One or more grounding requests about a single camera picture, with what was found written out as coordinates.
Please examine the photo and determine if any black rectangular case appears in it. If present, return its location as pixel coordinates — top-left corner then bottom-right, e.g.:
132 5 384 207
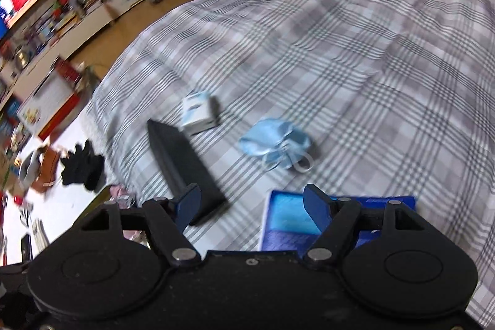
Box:
147 119 229 226

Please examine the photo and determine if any red and white box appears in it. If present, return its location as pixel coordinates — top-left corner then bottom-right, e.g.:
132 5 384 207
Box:
17 57 84 139

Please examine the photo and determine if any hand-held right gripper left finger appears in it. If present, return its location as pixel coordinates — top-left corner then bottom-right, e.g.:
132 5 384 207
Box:
73 183 202 267

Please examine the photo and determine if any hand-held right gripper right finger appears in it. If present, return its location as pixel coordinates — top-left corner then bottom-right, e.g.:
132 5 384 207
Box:
303 184 427 269

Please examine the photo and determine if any blue plastic tray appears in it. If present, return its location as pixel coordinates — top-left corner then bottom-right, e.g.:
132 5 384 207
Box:
258 190 418 252

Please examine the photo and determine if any grey plaid blanket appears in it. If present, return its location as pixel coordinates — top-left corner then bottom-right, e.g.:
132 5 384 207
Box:
86 0 495 327

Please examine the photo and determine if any small white blue box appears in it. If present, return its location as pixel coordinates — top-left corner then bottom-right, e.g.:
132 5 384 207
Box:
181 91 220 135

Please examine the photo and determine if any blue face mask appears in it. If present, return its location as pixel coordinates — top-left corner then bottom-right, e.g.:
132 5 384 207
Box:
239 118 316 173

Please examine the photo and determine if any low television shelf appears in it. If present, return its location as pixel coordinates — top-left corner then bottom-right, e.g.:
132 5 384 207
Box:
0 0 114 114

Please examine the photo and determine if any black cloth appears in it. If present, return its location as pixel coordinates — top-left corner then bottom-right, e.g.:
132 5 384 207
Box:
60 140 105 192

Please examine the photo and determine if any brown bag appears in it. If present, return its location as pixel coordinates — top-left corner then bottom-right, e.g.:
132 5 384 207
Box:
19 146 60 195

